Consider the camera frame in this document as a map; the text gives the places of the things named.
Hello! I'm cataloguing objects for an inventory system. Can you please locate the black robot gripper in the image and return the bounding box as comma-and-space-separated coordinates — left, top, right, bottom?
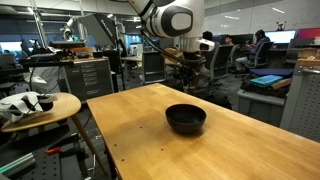
181, 51, 208, 94

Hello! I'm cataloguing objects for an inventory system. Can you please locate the black bowl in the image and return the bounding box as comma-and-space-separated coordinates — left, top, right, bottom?
165, 103, 208, 135

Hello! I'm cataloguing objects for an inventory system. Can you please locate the tan cardboard block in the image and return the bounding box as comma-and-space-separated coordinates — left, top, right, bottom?
270, 77, 293, 91

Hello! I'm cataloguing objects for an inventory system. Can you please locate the grey mesh office chair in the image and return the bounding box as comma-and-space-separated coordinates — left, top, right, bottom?
207, 43, 236, 86

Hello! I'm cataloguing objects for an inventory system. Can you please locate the black framed cart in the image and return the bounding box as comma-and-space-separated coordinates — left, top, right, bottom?
142, 50, 167, 85

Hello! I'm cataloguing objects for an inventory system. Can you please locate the person with dark hair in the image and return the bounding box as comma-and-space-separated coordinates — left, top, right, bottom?
202, 30, 215, 43

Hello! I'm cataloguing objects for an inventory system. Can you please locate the seated person with light face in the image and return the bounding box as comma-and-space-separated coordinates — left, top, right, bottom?
223, 34, 235, 46

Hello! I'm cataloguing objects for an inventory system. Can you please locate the seated person in dark clothes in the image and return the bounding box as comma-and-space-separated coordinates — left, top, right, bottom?
234, 29, 272, 72

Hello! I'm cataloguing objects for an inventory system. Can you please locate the grey plastic storage bin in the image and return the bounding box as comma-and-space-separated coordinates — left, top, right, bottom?
236, 88, 288, 128

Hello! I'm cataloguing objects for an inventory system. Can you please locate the teal flat tray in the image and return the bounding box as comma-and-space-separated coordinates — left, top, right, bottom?
250, 74, 284, 88

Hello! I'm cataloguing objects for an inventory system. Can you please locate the dark office chair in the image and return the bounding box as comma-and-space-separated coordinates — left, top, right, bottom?
252, 41, 275, 70

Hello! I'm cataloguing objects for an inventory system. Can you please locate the dark blue flat case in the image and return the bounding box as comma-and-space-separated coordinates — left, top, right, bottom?
249, 67, 295, 80

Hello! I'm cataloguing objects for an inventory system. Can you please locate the lit computer monitor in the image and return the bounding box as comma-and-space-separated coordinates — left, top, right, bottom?
264, 29, 297, 45

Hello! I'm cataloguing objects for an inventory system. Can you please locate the grey labelled drawer cabinet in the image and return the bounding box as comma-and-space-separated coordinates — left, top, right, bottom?
64, 57, 115, 103

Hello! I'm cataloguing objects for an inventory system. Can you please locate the black softbox studio light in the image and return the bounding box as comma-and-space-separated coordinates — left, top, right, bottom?
77, 13, 118, 48

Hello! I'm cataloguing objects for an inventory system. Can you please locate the grey perforated metal cabinet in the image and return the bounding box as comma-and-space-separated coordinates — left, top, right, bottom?
279, 57, 320, 144

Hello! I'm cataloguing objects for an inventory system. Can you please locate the red screen monitor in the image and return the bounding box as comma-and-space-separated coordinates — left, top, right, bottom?
295, 27, 320, 41

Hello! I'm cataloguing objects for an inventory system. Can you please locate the round wooden side table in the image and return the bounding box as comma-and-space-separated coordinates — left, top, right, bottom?
1, 92, 109, 176

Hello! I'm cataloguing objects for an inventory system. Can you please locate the black perforated breadboard table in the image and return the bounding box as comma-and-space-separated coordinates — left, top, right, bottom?
0, 124, 86, 180

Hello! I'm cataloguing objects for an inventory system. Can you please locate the white crumpled cloth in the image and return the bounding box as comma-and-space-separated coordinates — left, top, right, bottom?
0, 91, 58, 123

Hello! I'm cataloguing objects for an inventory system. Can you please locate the teal aluminium bar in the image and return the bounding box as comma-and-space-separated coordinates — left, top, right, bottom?
0, 152, 37, 177

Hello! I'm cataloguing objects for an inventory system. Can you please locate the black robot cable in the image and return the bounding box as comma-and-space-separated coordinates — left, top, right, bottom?
140, 29, 203, 66

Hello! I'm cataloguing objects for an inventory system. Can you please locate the black clamp with orange handle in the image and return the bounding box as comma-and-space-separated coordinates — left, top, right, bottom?
44, 145, 63, 157

